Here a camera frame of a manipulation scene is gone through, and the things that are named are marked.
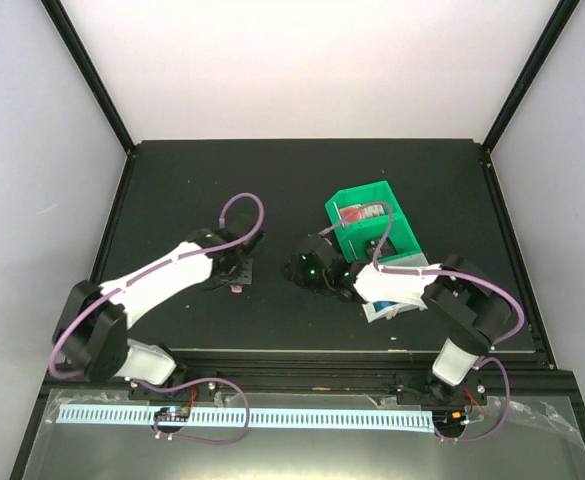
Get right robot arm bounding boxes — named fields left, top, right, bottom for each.
left=283, top=235, right=525, bottom=403

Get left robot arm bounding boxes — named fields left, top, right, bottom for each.
left=48, top=212, right=264, bottom=399

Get black cards stack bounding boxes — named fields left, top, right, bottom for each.
left=365, top=238, right=397, bottom=259

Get red white cards stack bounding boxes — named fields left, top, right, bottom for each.
left=338, top=204, right=386, bottom=226

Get blue cards stack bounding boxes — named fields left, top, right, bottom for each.
left=373, top=301, right=395, bottom=311

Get green storage bin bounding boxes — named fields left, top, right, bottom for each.
left=325, top=180, right=427, bottom=265

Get white storage bin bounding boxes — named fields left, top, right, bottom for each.
left=362, top=252, right=431, bottom=324

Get small circuit board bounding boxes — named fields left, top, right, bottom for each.
left=154, top=406, right=191, bottom=422

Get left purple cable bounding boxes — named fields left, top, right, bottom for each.
left=47, top=192, right=266, bottom=444

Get purple cable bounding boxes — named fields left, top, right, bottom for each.
left=47, top=192, right=266, bottom=444
left=318, top=201, right=527, bottom=444

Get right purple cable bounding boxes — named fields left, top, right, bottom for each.
left=318, top=201, right=527, bottom=444

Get light blue slotted cable duct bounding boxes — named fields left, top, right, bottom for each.
left=56, top=404, right=434, bottom=433

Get black aluminium rail frame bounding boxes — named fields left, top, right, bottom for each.
left=46, top=349, right=585, bottom=401

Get left frame post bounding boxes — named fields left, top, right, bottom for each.
left=40, top=0, right=135, bottom=155

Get frame post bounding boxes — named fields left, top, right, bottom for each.
left=40, top=0, right=135, bottom=155
left=482, top=0, right=580, bottom=154

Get right frame post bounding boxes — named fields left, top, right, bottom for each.
left=482, top=0, right=580, bottom=154

